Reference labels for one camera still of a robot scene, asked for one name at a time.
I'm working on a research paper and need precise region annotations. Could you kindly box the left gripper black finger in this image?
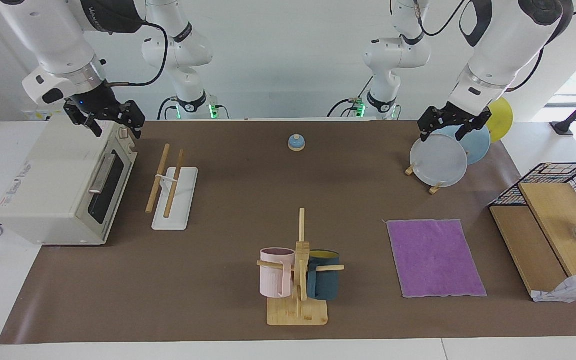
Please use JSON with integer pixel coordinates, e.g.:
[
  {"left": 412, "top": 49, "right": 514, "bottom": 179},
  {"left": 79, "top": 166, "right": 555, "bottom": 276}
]
[
  {"left": 417, "top": 107, "right": 443, "bottom": 142},
  {"left": 455, "top": 112, "right": 493, "bottom": 142}
]

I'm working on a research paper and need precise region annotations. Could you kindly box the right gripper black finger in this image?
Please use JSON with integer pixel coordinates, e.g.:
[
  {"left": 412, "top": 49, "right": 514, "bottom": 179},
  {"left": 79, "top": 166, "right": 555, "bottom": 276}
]
[
  {"left": 115, "top": 100, "right": 146, "bottom": 140},
  {"left": 64, "top": 104, "right": 104, "bottom": 138}
]

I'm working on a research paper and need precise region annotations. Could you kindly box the purple and grey towel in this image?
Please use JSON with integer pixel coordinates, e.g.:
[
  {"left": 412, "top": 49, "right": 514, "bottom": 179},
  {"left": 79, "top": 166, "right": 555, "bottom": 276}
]
[{"left": 387, "top": 219, "right": 487, "bottom": 299}]

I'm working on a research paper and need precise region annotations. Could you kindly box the wooden plate rack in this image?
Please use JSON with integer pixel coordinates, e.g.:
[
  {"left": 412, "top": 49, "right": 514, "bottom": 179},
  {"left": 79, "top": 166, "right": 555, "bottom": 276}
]
[{"left": 405, "top": 162, "right": 444, "bottom": 195}]

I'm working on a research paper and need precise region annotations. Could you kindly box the white wooden-bar towel rack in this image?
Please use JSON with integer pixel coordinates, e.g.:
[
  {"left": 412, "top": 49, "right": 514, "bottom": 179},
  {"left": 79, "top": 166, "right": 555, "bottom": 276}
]
[{"left": 145, "top": 143, "right": 199, "bottom": 231}]

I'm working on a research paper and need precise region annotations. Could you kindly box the light blue plate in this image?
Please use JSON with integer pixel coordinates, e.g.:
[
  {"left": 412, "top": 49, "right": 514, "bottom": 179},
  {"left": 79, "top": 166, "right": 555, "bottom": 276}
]
[{"left": 438, "top": 124, "right": 492, "bottom": 166}]

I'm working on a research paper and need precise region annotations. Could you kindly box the yellow plate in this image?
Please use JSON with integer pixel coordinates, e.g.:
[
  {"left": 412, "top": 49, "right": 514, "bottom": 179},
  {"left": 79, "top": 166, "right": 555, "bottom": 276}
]
[{"left": 485, "top": 97, "right": 514, "bottom": 143}]

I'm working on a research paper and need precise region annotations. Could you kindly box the grey plate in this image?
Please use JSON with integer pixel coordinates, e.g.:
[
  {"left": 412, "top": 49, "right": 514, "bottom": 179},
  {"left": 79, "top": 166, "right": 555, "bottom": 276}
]
[{"left": 410, "top": 132, "right": 469, "bottom": 188}]

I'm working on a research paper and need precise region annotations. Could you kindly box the white power strip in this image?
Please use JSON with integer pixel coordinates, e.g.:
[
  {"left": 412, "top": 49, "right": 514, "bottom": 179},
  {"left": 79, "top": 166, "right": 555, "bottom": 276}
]
[{"left": 20, "top": 109, "right": 66, "bottom": 122}]

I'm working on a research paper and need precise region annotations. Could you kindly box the cream toaster oven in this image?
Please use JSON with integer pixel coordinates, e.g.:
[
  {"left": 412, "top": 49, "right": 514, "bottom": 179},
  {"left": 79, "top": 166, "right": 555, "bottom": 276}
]
[{"left": 0, "top": 116, "right": 139, "bottom": 246}]

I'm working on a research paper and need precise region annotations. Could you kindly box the wooden shelf box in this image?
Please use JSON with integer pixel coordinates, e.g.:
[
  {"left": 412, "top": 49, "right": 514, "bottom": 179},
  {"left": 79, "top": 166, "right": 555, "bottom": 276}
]
[{"left": 489, "top": 182, "right": 576, "bottom": 301}]

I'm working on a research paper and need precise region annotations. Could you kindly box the brown table mat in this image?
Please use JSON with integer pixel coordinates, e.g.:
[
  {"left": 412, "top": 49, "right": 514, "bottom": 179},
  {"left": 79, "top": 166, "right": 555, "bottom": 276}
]
[{"left": 0, "top": 120, "right": 576, "bottom": 345}]

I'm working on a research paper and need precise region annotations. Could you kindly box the dark teal mug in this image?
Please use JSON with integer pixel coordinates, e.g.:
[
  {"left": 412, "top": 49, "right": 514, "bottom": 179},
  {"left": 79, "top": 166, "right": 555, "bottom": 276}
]
[{"left": 306, "top": 249, "right": 341, "bottom": 301}]

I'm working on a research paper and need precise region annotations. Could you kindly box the white patterned cloth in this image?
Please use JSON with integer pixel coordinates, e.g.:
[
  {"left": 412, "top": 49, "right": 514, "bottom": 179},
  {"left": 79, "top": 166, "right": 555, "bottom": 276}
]
[{"left": 530, "top": 270, "right": 576, "bottom": 304}]

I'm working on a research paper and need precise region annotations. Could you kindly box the pink mug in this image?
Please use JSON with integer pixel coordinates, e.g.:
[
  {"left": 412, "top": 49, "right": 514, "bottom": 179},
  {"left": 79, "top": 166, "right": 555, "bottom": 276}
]
[{"left": 260, "top": 247, "right": 296, "bottom": 299}]

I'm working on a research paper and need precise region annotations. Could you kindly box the wooden mug tree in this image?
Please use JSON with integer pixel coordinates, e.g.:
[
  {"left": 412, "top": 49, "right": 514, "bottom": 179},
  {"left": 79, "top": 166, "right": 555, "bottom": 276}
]
[{"left": 256, "top": 208, "right": 345, "bottom": 327}]

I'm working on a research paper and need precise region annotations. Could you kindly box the black base cable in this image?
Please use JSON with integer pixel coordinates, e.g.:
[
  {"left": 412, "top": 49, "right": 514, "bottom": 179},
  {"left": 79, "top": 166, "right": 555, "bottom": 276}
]
[
  {"left": 327, "top": 75, "right": 374, "bottom": 120},
  {"left": 157, "top": 96, "right": 181, "bottom": 121}
]

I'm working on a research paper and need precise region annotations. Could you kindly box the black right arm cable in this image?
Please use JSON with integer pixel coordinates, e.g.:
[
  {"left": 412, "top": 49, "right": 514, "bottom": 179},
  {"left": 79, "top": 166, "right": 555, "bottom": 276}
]
[{"left": 103, "top": 17, "right": 170, "bottom": 88}]

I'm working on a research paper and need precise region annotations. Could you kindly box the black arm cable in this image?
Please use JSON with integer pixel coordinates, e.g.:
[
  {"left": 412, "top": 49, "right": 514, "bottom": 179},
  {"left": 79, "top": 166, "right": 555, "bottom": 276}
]
[
  {"left": 410, "top": 0, "right": 546, "bottom": 93},
  {"left": 103, "top": 17, "right": 170, "bottom": 88}
]

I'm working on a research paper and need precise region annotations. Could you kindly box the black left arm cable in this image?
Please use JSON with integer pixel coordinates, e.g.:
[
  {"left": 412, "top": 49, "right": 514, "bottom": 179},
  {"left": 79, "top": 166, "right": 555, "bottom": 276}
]
[{"left": 410, "top": 0, "right": 546, "bottom": 93}]

